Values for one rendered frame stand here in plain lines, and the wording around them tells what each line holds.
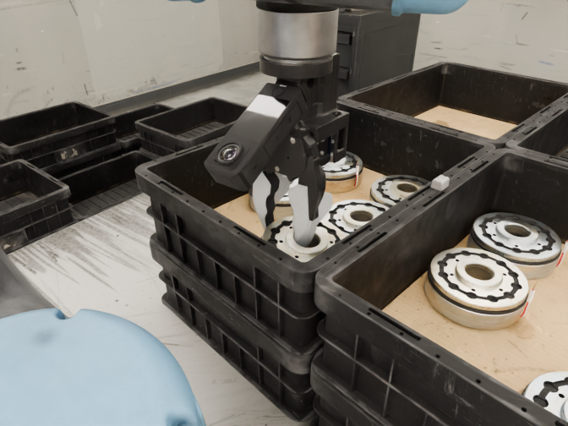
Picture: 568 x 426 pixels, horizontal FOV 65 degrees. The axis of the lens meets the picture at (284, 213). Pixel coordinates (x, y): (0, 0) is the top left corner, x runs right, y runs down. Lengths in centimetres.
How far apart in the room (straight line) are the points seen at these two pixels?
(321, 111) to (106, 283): 47
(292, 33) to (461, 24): 363
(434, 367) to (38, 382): 25
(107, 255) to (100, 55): 290
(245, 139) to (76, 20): 318
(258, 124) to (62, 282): 50
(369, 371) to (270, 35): 30
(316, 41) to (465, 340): 32
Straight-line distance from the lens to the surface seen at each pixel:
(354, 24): 202
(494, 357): 50
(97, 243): 89
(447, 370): 34
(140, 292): 75
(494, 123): 109
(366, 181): 76
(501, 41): 395
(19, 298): 28
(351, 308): 36
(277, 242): 50
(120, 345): 21
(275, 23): 42
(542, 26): 387
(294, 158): 45
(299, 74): 43
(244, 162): 40
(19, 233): 134
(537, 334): 54
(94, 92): 366
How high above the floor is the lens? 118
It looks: 32 degrees down
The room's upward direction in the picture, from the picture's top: straight up
